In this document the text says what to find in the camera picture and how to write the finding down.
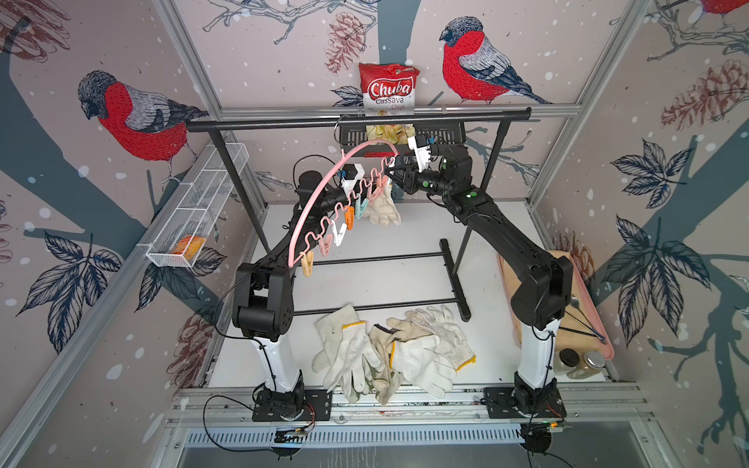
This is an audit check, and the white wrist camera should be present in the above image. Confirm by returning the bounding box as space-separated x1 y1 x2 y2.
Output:
408 135 435 173
339 164 365 194

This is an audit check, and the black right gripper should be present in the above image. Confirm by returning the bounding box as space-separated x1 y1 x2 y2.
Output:
382 163 454 202

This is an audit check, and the yellow clothespin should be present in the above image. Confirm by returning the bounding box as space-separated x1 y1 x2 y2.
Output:
300 251 314 278

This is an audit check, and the pink clip hanger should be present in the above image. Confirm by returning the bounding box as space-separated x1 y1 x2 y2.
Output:
288 138 398 269

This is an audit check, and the white glove yellow cuff right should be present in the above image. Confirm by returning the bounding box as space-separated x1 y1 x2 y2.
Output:
386 305 476 399

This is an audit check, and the beige glove middle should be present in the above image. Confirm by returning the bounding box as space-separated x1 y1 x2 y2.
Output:
369 325 403 406

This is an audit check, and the red cassava chips bag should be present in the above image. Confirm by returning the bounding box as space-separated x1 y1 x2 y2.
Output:
359 64 419 144

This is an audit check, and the black garment rack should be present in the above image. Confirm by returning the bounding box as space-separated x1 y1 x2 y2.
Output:
186 108 568 340

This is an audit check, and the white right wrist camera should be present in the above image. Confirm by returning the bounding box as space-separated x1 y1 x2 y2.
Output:
408 135 435 173

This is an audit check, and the black wall basket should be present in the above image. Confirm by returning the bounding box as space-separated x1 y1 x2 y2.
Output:
334 115 466 158

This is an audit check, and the teal clothespin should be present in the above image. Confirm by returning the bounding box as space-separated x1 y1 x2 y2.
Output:
354 198 370 220

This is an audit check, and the white wire mesh shelf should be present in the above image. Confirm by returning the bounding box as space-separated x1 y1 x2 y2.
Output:
146 144 241 269

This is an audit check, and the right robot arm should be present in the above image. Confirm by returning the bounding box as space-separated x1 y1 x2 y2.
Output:
385 146 573 391

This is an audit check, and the pink tray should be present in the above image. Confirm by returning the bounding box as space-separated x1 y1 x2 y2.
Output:
554 251 614 361

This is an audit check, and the white clothespin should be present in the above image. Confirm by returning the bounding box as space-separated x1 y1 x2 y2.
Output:
331 222 348 247

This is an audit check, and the white knit glove yellow cuff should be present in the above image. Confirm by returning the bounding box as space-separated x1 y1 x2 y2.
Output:
364 184 401 226

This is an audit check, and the orange clothespin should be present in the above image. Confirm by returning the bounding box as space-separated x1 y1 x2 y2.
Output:
344 206 355 230

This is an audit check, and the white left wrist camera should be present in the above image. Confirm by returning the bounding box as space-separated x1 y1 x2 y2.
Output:
339 164 365 194

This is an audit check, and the beige cloth mat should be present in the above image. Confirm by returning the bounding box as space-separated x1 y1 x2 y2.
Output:
497 251 587 350

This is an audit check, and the orange snack packet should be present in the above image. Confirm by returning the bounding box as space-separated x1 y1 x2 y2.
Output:
170 235 206 261

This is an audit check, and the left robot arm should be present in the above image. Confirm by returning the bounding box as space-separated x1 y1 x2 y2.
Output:
232 171 346 394

